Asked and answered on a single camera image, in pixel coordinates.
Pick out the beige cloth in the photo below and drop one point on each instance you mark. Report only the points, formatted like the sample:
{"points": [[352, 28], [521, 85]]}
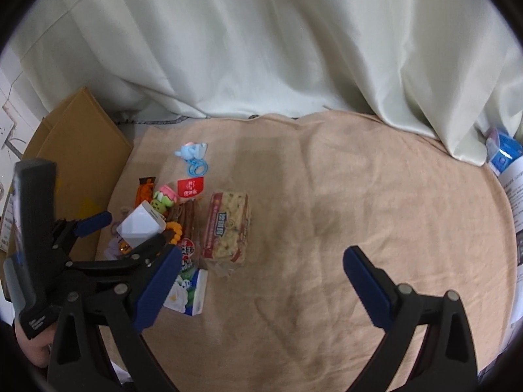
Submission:
{"points": [[288, 318]]}

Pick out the orange snack bar wrapper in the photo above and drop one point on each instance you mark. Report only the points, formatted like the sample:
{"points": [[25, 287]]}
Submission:
{"points": [[145, 190]]}

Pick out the Vinda tissue pack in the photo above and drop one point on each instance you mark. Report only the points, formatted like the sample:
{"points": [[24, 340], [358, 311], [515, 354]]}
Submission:
{"points": [[187, 294]]}

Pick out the orange bead keychain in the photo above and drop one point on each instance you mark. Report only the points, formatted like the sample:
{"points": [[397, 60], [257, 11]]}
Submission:
{"points": [[173, 232]]}

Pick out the left hand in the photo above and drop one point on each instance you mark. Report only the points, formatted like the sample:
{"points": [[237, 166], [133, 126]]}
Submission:
{"points": [[38, 349]]}

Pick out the white power adapter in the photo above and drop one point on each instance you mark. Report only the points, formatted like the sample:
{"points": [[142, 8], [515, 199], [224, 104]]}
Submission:
{"points": [[140, 225]]}

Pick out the white curtain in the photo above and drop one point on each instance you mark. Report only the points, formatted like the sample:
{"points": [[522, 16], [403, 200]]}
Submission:
{"points": [[447, 69]]}

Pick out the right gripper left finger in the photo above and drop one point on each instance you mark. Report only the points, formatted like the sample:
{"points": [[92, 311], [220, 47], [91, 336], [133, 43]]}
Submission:
{"points": [[99, 345]]}

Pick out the red snack packet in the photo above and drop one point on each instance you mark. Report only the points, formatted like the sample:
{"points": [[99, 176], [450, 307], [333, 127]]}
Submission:
{"points": [[189, 254]]}

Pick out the cracker packet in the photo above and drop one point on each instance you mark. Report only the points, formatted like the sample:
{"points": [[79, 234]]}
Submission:
{"points": [[226, 232]]}

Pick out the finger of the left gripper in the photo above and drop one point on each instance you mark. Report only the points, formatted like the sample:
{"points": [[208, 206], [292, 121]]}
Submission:
{"points": [[149, 248], [81, 228]]}

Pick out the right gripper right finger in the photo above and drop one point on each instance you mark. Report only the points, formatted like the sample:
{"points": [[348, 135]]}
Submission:
{"points": [[446, 360]]}

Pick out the cardboard box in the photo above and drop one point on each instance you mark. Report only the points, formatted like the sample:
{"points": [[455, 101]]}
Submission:
{"points": [[89, 150]]}

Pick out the purple bunny keychain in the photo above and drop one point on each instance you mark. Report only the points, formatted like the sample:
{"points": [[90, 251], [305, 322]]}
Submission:
{"points": [[112, 251]]}

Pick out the blue white bottle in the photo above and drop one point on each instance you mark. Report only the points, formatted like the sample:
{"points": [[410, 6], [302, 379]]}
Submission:
{"points": [[502, 150]]}

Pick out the red meat stick packet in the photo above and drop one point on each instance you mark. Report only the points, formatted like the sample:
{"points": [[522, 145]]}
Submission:
{"points": [[185, 211]]}

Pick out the blue plush keychain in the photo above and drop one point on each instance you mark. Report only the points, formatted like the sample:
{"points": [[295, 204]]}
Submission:
{"points": [[193, 153]]}

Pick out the lion dance doll keychain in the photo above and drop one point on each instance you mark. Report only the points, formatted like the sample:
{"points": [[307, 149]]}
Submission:
{"points": [[163, 200]]}

